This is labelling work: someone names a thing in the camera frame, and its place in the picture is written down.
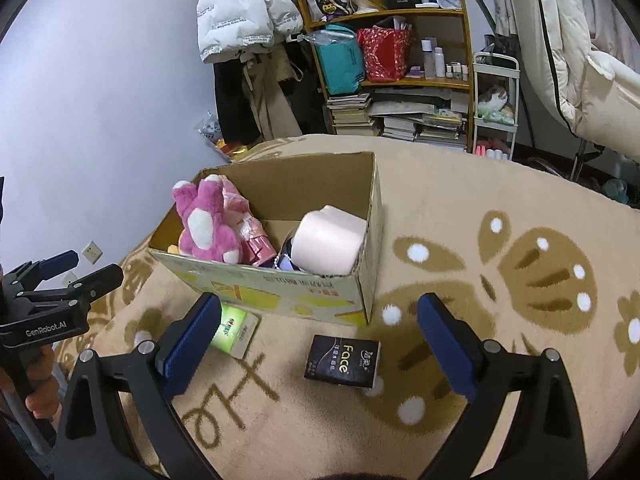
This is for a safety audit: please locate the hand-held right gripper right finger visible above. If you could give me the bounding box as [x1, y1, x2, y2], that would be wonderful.
[417, 292, 588, 480]

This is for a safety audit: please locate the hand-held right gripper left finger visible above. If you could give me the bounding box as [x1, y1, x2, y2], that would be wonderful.
[52, 292, 223, 480]

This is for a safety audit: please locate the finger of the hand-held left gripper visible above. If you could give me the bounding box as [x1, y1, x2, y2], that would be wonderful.
[2, 251, 81, 291]
[15, 263, 124, 311]

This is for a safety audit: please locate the green tissue packet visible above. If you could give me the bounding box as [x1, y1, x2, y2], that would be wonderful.
[210, 305, 262, 360]

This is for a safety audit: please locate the black tissue packet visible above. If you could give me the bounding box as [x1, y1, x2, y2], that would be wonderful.
[304, 334, 382, 390]

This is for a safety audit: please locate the cardboard box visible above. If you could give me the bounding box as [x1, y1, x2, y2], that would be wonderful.
[148, 151, 385, 327]

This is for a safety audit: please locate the pink plush bear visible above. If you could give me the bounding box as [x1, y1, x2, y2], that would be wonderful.
[172, 175, 243, 264]

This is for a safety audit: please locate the pink outfit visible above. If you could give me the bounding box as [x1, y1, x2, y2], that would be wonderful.
[220, 176, 278, 267]

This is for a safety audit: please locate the pink paper roll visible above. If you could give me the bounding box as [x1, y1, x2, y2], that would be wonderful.
[291, 205, 368, 276]

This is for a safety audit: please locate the light soft bundle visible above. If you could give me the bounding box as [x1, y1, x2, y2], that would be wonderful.
[477, 85, 516, 123]

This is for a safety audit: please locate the person's left hand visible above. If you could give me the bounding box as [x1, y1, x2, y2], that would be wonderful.
[25, 346, 61, 417]

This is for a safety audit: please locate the beige flower-print blanket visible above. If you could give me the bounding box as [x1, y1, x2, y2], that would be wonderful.
[55, 135, 640, 480]

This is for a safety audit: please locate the plastic bag of snacks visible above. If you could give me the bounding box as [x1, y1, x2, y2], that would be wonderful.
[197, 117, 251, 161]

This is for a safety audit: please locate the black hanging garment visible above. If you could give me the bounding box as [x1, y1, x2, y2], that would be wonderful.
[212, 55, 261, 143]

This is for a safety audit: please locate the pile of books and papers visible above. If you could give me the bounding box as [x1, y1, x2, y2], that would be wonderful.
[372, 87, 468, 151]

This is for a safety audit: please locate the beige hanging garment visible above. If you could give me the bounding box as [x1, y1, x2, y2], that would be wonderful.
[242, 52, 303, 141]

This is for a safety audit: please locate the stack of books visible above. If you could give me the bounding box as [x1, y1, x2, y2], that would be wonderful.
[327, 92, 373, 136]

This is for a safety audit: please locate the white trolley cart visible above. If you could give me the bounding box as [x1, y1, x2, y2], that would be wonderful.
[472, 51, 521, 161]

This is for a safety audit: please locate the white puffer jacket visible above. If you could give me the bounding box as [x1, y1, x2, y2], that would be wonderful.
[196, 0, 305, 64]

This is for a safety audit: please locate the red patterned bag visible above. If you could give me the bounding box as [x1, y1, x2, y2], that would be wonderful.
[356, 27, 413, 82]

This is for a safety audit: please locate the teal bag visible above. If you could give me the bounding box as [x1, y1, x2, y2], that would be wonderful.
[312, 25, 366, 97]

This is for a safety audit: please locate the black bag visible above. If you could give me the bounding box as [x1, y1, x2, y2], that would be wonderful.
[482, 34, 518, 68]

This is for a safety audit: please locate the cream padded lounge chair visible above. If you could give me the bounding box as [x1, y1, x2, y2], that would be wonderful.
[520, 0, 640, 181]

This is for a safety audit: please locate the wooden shelf unit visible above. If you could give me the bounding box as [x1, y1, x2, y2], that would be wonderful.
[295, 0, 475, 153]

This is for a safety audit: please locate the beige curtain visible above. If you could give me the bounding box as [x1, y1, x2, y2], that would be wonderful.
[452, 0, 536, 61]

